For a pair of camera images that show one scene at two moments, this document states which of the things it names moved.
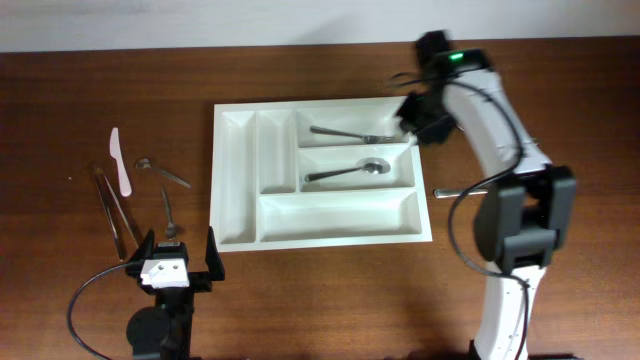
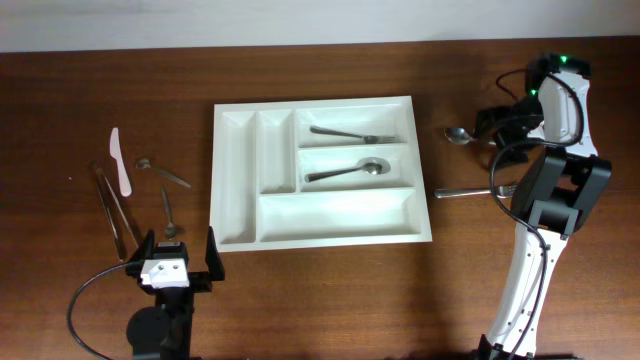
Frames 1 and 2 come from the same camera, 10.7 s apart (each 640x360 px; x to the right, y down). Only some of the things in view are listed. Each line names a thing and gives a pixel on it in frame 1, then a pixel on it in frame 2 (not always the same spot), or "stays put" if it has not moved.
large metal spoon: [371, 165] stays put
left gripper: [201, 282] stays put
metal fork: [367, 138] stays put
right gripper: [420, 117] -> [493, 128]
